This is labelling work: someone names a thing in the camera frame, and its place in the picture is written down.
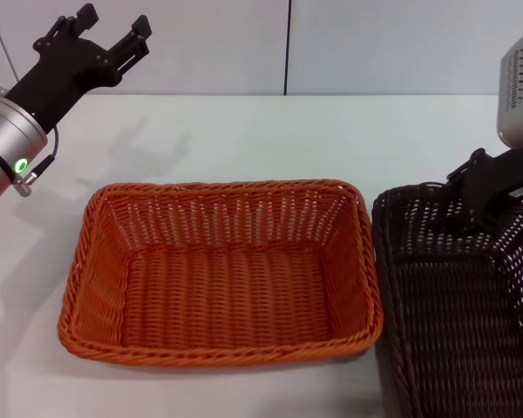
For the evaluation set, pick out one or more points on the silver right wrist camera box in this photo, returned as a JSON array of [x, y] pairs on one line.
[[520, 87]]

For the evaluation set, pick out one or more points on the dark brown woven basket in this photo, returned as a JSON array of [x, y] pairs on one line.
[[444, 305]]

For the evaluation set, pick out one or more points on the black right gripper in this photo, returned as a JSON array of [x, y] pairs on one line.
[[505, 174]]

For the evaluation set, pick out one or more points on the orange woven basket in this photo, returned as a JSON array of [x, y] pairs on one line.
[[226, 296]]

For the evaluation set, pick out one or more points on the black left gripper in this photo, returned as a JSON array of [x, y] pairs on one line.
[[65, 72]]

